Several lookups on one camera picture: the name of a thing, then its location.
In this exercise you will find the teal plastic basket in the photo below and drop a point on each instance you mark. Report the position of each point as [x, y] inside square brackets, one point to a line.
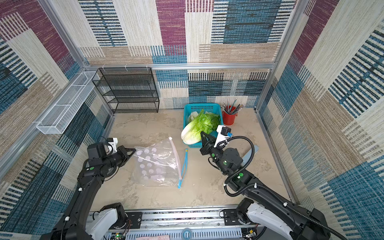
[207, 107]

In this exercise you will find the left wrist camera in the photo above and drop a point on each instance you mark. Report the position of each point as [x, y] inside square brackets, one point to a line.
[112, 144]

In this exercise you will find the red pen cup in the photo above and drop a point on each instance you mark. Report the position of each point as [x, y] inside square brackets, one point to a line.
[229, 116]

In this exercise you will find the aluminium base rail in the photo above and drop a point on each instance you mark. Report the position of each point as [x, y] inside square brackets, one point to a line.
[188, 223]

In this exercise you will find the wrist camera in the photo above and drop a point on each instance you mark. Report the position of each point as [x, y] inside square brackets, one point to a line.
[224, 134]
[112, 144]

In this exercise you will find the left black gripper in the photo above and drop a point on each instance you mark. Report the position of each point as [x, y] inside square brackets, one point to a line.
[125, 157]

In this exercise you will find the chinese cabbage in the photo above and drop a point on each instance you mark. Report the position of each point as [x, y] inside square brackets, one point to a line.
[215, 120]
[192, 116]

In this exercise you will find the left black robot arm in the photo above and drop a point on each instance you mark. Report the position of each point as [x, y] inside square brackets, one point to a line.
[102, 159]

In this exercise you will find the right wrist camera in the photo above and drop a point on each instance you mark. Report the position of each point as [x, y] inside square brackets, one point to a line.
[224, 134]

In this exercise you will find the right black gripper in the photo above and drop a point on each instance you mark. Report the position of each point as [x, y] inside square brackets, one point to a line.
[208, 149]

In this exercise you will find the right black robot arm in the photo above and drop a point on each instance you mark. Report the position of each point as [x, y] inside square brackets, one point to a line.
[261, 205]

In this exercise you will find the white wire mesh tray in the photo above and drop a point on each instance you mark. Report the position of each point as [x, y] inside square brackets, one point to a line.
[59, 117]

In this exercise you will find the blue-zip clear bag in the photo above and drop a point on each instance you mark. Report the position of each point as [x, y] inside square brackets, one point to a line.
[157, 167]

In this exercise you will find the pink-zip dotted bag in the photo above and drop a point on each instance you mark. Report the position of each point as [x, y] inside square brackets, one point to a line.
[165, 144]

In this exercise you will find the black wire shelf rack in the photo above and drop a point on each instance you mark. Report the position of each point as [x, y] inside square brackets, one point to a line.
[128, 89]

